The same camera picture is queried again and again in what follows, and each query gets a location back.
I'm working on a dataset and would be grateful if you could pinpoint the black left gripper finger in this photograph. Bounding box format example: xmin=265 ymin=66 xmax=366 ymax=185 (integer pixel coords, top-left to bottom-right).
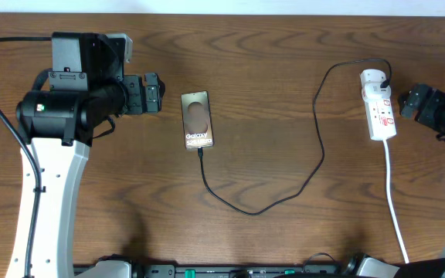
xmin=145 ymin=85 xmax=165 ymax=113
xmin=144 ymin=73 xmax=161 ymax=86

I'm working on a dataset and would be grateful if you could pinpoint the black USB charging cable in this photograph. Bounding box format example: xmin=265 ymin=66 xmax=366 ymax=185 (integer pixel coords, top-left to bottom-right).
xmin=196 ymin=57 xmax=393 ymax=216

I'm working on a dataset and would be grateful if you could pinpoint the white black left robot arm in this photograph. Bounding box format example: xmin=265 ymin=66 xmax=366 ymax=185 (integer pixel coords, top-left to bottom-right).
xmin=7 ymin=32 xmax=165 ymax=277

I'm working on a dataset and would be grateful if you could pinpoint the white power strip socket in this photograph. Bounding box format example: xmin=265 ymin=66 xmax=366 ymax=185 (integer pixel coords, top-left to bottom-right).
xmin=360 ymin=69 xmax=396 ymax=141

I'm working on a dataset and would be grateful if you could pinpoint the white power strip cord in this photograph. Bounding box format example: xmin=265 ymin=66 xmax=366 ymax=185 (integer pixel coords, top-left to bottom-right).
xmin=382 ymin=138 xmax=410 ymax=264

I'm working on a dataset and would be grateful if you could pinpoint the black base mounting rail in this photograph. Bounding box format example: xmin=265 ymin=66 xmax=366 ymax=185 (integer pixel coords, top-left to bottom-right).
xmin=73 ymin=263 xmax=355 ymax=278

